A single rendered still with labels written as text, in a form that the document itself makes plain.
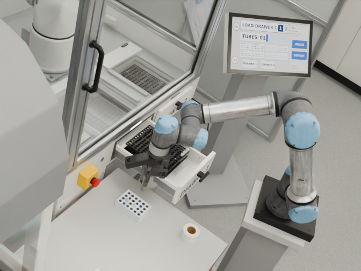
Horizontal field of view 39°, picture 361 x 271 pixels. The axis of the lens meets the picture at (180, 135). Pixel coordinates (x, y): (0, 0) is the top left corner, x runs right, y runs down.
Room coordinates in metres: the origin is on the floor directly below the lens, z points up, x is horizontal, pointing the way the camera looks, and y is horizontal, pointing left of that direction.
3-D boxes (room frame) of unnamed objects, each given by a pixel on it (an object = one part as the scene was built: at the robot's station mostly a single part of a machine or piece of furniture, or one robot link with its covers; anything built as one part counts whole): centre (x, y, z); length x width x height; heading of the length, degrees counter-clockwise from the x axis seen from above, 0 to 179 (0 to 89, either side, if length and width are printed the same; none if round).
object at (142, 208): (1.38, 0.08, 0.78); 0.12 x 0.08 x 0.04; 69
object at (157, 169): (1.41, 0.05, 1.03); 0.09 x 0.08 x 0.12; 110
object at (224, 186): (2.51, -0.28, 0.51); 0.50 x 0.45 x 1.02; 29
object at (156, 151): (1.41, 0.06, 1.11); 0.08 x 0.08 x 0.05
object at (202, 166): (1.56, -0.12, 0.87); 0.29 x 0.02 x 0.11; 160
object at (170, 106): (1.97, 0.08, 0.87); 0.29 x 0.02 x 0.11; 160
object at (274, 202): (1.66, -0.53, 0.85); 0.15 x 0.15 x 0.10
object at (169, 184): (1.64, 0.08, 0.86); 0.40 x 0.26 x 0.06; 70
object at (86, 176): (1.36, 0.28, 0.88); 0.07 x 0.05 x 0.07; 160
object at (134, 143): (1.63, 0.07, 0.87); 0.22 x 0.18 x 0.06; 70
